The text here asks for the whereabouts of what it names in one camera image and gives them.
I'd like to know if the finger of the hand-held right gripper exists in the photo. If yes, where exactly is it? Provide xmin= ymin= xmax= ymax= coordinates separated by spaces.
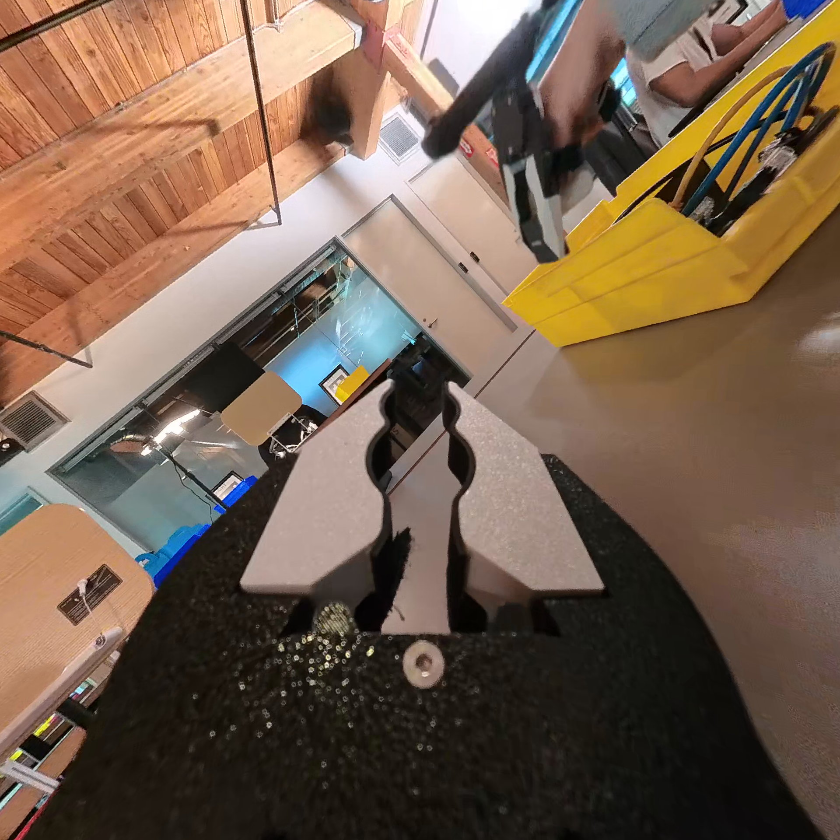
xmin=527 ymin=156 xmax=568 ymax=265
xmin=499 ymin=161 xmax=537 ymax=248

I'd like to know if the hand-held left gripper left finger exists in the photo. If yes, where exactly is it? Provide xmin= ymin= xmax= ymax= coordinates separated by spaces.
xmin=239 ymin=379 xmax=396 ymax=608

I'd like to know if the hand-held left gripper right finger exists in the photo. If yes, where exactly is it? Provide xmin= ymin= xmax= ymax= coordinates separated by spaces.
xmin=443 ymin=382 xmax=606 ymax=611

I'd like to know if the yellow ethernet cable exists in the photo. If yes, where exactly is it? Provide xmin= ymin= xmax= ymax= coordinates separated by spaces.
xmin=675 ymin=64 xmax=796 ymax=221

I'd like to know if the blue ethernet cable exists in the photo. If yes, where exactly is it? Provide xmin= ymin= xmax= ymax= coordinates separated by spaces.
xmin=681 ymin=41 xmax=836 ymax=219

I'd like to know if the person's right forearm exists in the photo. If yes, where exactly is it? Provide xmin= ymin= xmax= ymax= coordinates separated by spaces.
xmin=554 ymin=0 xmax=627 ymax=73

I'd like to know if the person's right hand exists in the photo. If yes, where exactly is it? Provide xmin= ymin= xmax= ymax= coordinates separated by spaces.
xmin=538 ymin=62 xmax=621 ymax=155

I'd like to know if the white double door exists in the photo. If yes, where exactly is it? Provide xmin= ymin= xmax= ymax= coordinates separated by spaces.
xmin=340 ymin=156 xmax=540 ymax=396

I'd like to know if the black printed shirt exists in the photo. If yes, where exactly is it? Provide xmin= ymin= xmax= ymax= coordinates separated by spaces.
xmin=258 ymin=405 xmax=329 ymax=462

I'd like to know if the white air vent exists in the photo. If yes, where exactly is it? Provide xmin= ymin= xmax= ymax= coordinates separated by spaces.
xmin=0 ymin=391 xmax=71 ymax=455
xmin=377 ymin=110 xmax=422 ymax=166

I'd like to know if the large yellow plastic bin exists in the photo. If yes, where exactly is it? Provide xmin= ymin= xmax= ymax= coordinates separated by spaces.
xmin=502 ymin=0 xmax=840 ymax=349

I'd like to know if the stack of blue bins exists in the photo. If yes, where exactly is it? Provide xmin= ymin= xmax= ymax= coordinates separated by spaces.
xmin=134 ymin=475 xmax=258 ymax=589

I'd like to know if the small yellow bin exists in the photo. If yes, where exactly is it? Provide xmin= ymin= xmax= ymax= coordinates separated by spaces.
xmin=335 ymin=365 xmax=371 ymax=405

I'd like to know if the glass office partition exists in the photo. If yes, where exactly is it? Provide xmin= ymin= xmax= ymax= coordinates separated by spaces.
xmin=49 ymin=238 xmax=475 ymax=559

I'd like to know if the brown wooden post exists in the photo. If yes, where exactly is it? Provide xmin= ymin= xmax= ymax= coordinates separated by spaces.
xmin=331 ymin=0 xmax=519 ymax=198

